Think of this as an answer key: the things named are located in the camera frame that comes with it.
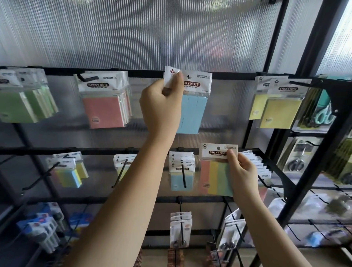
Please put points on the green hanging packets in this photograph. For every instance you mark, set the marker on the green hanging packets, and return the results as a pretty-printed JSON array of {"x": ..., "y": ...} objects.
[{"x": 342, "y": 159}]

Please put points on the yellow sticky note packet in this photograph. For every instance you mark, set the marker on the yellow sticky note packet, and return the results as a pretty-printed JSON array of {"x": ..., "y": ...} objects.
[
  {"x": 279, "y": 112},
  {"x": 257, "y": 106}
]

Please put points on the black rack hook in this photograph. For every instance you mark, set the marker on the black rack hook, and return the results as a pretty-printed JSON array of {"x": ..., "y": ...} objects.
[
  {"x": 41, "y": 177},
  {"x": 119, "y": 173},
  {"x": 183, "y": 176}
]

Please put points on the stack of small blue packets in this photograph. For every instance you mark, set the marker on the stack of small blue packets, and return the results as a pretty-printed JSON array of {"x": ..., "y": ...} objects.
[{"x": 177, "y": 181}]

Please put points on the row of white-header striped packets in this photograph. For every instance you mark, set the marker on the row of white-header striped packets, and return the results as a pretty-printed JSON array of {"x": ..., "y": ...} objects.
[{"x": 261, "y": 167}]

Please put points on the stack of pink sticky packets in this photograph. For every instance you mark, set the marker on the stack of pink sticky packets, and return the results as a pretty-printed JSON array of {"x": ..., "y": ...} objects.
[{"x": 103, "y": 110}]

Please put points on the black metal display rack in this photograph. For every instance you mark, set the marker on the black metal display rack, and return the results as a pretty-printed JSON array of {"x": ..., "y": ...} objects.
[{"x": 310, "y": 176}]

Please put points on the person's right thumb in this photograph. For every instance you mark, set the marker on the person's right thumb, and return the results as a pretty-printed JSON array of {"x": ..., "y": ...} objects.
[{"x": 232, "y": 158}]

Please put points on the stack of green sticky packets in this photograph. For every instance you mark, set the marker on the stack of green sticky packets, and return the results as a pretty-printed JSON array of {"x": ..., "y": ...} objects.
[{"x": 16, "y": 107}]

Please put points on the hanging clear blister packets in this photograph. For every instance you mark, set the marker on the hanging clear blister packets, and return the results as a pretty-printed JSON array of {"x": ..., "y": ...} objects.
[
  {"x": 232, "y": 228},
  {"x": 176, "y": 228}
]

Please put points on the blurred grey packet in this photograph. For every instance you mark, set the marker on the blurred grey packet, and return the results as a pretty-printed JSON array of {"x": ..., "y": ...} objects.
[{"x": 337, "y": 205}]

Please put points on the person's left hand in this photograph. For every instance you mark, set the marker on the person's left hand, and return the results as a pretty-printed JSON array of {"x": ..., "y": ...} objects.
[{"x": 159, "y": 110}]

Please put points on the yellow and blue note packet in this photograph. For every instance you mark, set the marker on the yellow and blue note packet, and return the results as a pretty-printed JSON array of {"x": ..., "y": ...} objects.
[
  {"x": 81, "y": 167},
  {"x": 67, "y": 177}
]

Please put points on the person's right hand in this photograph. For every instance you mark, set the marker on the person's right hand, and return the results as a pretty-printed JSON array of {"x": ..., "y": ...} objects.
[{"x": 244, "y": 178}]

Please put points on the blurred light blue packet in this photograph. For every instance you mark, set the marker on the blurred light blue packet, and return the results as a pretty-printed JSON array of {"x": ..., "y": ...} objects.
[{"x": 324, "y": 238}]

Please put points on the person's right forearm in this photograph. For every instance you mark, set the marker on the person's right forearm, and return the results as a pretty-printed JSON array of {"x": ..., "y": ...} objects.
[{"x": 269, "y": 233}]

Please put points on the black scissors in packet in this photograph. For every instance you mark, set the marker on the black scissors in packet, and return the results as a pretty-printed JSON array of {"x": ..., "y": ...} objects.
[{"x": 298, "y": 161}]

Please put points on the blue hanging packet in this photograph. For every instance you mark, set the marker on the blue hanging packet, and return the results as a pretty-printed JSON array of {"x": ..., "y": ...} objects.
[{"x": 78, "y": 222}]

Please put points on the teal scissors in packet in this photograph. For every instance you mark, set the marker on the teal scissors in packet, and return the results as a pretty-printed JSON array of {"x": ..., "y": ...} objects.
[{"x": 320, "y": 114}]

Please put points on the person's left thumb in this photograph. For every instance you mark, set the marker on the person's left thumb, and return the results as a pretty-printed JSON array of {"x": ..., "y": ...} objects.
[{"x": 178, "y": 82}]

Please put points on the person's left forearm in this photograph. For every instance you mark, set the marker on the person's left forearm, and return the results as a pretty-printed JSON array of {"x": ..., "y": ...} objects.
[{"x": 121, "y": 209}]

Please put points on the multicolour striped sticky note packet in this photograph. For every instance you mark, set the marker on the multicolour striped sticky note packet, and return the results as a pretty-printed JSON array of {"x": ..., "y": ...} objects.
[{"x": 213, "y": 176}]

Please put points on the stack of blue white packets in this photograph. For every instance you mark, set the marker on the stack of blue white packets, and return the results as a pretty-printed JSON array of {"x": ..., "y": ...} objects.
[{"x": 41, "y": 228}]

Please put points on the hanging small pastel note packets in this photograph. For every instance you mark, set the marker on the hanging small pastel note packets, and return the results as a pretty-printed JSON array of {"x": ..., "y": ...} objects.
[{"x": 123, "y": 163}]

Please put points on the blue sticky note packet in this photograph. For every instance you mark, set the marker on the blue sticky note packet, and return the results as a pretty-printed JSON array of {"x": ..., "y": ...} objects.
[{"x": 194, "y": 110}]

